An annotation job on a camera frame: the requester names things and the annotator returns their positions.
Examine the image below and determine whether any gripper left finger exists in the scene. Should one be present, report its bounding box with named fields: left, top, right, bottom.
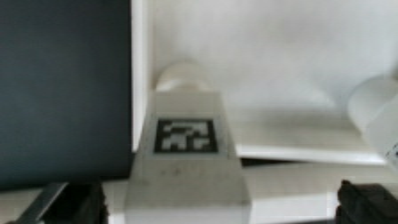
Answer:
left=5, top=182, right=109, bottom=224

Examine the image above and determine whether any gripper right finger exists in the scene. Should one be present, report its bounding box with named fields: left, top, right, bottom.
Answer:
left=334, top=180, right=398, bottom=224

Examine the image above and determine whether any white table leg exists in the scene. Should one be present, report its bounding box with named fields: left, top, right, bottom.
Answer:
left=125, top=62, right=251, bottom=224
left=347, top=77, right=398, bottom=173

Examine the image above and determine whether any white square table top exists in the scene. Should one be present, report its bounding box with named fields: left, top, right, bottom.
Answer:
left=132, top=0, right=398, bottom=165

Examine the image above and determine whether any white front fence wall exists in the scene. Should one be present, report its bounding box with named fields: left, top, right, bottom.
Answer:
left=0, top=161, right=398, bottom=224

